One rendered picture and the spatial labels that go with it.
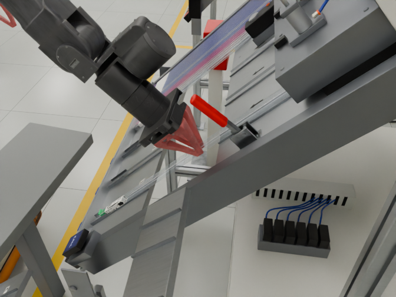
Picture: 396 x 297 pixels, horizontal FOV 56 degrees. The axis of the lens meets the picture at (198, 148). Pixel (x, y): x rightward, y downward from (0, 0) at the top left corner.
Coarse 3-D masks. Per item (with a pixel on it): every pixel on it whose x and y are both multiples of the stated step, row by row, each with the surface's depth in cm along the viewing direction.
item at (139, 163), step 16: (128, 160) 92; (144, 160) 83; (160, 160) 76; (128, 176) 84; (144, 176) 76; (112, 192) 85; (144, 192) 70; (128, 208) 71; (96, 224) 79; (112, 224) 72
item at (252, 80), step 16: (240, 48) 84; (256, 48) 76; (272, 48) 70; (240, 64) 77; (256, 64) 70; (272, 64) 65; (240, 80) 71; (256, 80) 65; (272, 80) 61; (240, 96) 66; (256, 96) 61; (320, 96) 47; (240, 112) 62; (272, 112) 54; (288, 112) 50; (256, 128) 54; (272, 128) 51; (224, 144) 58
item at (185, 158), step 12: (276, 96) 53; (288, 96) 53; (252, 108) 56; (264, 108) 55; (240, 120) 57; (216, 132) 61; (228, 132) 59; (204, 144) 61; (192, 156) 63; (168, 168) 66; (156, 180) 68; (132, 192) 72
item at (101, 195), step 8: (136, 120) 108; (128, 128) 104; (128, 136) 102; (120, 144) 99; (128, 144) 100; (120, 152) 97; (120, 160) 95; (112, 168) 92; (104, 176) 90; (112, 176) 90; (104, 184) 87; (104, 192) 86; (96, 200) 84; (104, 200) 85; (96, 208) 83; (88, 216) 80; (88, 224) 79
